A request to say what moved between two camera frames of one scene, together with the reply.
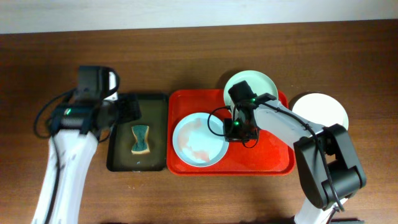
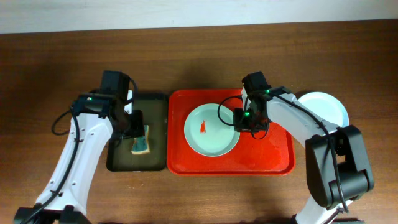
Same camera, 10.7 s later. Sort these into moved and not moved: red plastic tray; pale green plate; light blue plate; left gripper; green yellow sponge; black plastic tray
Moved: pale green plate; light blue plate; left gripper
Not moved: red plastic tray; green yellow sponge; black plastic tray
